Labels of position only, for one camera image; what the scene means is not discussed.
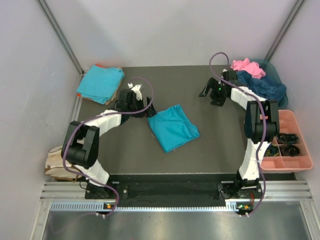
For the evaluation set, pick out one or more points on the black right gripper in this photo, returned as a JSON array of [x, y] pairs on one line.
[[212, 84]]

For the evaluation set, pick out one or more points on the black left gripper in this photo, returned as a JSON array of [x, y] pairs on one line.
[[149, 112]]

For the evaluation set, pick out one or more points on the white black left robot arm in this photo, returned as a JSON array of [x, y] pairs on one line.
[[80, 148]]

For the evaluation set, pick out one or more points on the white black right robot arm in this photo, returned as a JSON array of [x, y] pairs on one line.
[[261, 126]]

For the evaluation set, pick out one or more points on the pink t shirt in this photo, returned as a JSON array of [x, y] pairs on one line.
[[248, 66]]

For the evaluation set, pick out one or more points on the navy blue t shirt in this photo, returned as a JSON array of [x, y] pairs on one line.
[[265, 87]]

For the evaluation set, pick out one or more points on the teal plastic basket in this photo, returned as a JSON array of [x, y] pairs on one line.
[[272, 72]]

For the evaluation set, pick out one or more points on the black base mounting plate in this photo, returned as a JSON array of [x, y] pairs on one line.
[[179, 190]]

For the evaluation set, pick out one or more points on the pink compartment tray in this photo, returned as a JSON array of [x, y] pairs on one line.
[[287, 152]]

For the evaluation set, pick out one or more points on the beige cloth bag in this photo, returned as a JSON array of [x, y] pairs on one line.
[[55, 169]]

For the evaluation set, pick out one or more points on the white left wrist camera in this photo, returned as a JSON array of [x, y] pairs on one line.
[[137, 89]]

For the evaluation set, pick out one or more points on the white slotted cable duct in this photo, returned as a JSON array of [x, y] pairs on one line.
[[101, 207]]

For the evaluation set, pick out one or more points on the aluminium frame rail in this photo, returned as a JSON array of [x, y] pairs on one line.
[[60, 35]]

